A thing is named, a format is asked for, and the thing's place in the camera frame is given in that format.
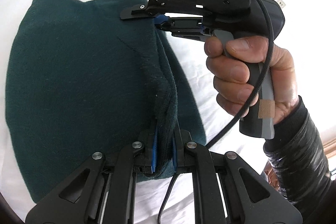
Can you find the dark green knit garment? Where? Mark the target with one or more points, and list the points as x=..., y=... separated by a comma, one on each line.
x=81, y=80

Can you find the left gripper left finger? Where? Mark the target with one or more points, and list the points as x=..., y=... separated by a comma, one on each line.
x=102, y=188

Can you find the person's right hand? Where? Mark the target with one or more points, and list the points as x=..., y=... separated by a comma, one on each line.
x=228, y=64

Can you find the black sleeved right forearm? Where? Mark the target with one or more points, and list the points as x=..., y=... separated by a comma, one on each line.
x=298, y=160

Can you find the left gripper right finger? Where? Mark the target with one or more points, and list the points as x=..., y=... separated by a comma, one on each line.
x=226, y=189

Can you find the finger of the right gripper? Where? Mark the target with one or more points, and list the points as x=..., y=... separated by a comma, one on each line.
x=183, y=27
x=142, y=11

